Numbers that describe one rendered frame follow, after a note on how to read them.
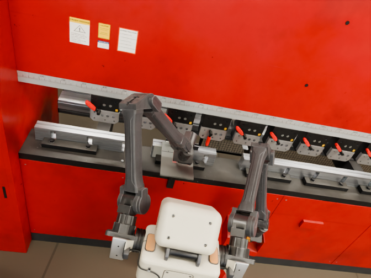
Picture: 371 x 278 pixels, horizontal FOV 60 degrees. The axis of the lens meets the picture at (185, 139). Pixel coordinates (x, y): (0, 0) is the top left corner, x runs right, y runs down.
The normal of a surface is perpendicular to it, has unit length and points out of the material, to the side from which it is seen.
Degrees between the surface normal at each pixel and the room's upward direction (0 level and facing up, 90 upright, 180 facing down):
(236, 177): 0
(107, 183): 90
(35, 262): 0
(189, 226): 48
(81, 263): 0
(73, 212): 90
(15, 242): 90
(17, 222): 90
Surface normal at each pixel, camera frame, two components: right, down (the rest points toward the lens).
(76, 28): 0.02, 0.65
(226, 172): 0.22, -0.74
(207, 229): 0.09, -0.03
